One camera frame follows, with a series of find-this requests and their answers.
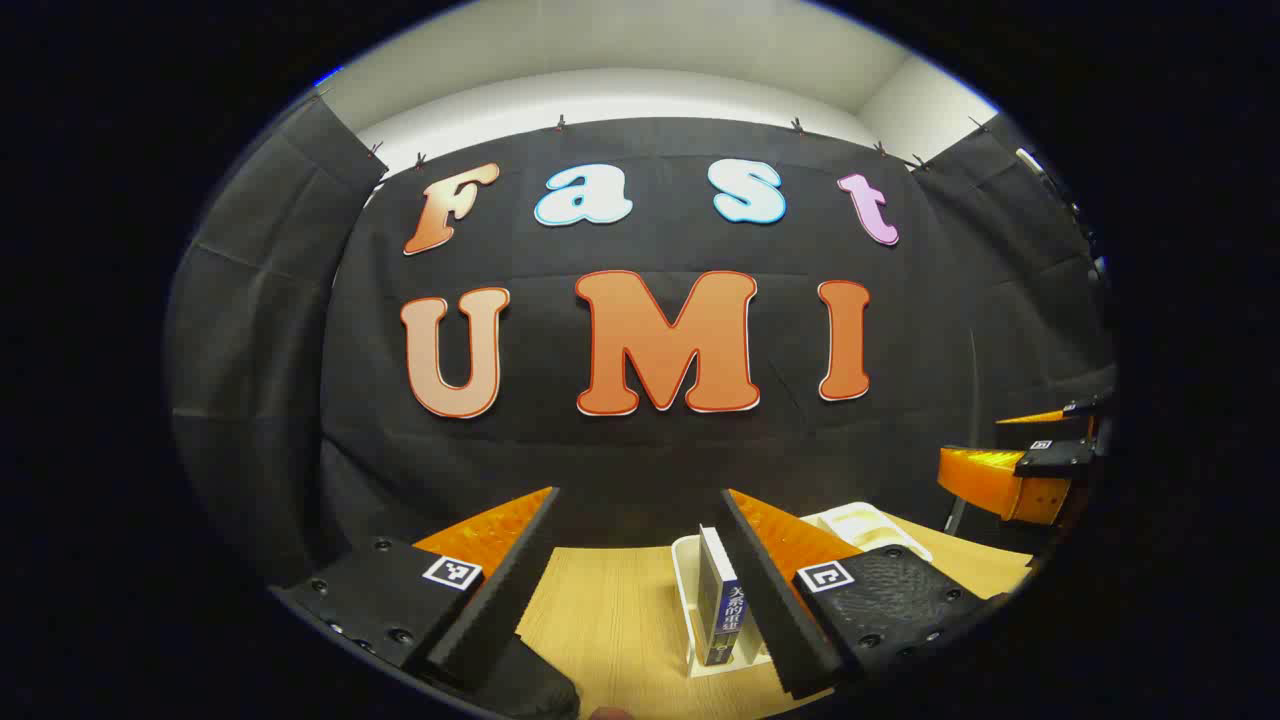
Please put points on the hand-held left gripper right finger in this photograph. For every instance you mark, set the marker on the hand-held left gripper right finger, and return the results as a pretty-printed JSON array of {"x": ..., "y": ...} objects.
[{"x": 775, "y": 620}]

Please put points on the blue cover book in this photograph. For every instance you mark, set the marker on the blue cover book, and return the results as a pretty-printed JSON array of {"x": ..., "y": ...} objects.
[{"x": 720, "y": 610}]

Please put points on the white bookshelf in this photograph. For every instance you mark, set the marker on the white bookshelf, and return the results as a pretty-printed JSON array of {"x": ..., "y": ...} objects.
[{"x": 683, "y": 580}]

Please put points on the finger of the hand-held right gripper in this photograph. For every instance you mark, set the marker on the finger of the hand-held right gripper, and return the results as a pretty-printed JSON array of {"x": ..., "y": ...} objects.
[
  {"x": 1085, "y": 405},
  {"x": 985, "y": 480}
]

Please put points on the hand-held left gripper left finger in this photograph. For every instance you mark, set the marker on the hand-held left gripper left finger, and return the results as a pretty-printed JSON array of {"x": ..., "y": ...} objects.
[{"x": 510, "y": 590}]

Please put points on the black backdrop cloth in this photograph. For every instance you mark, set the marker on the black backdrop cloth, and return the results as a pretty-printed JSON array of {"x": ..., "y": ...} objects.
[{"x": 640, "y": 450}]

